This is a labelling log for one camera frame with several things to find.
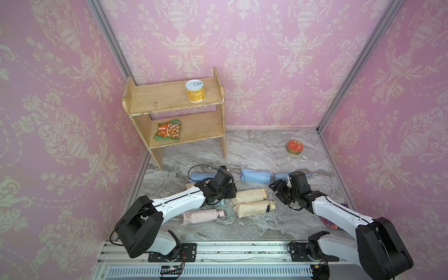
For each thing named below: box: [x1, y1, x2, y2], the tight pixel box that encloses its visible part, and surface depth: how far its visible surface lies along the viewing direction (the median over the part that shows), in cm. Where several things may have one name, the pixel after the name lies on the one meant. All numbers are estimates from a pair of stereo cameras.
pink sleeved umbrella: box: [180, 208, 226, 226], surface depth 81 cm
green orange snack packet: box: [154, 119, 182, 142], surface depth 91 cm
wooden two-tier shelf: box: [121, 66, 227, 170], surface depth 80 cm
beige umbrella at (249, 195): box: [230, 188, 268, 205], surface depth 89 cm
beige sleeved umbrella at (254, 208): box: [233, 200, 276, 218], surface depth 84 cm
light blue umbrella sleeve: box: [240, 168, 271, 184], surface depth 96 cm
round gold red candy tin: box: [285, 139, 304, 156], surface depth 110 cm
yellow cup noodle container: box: [184, 79, 205, 104], surface depth 72 cm
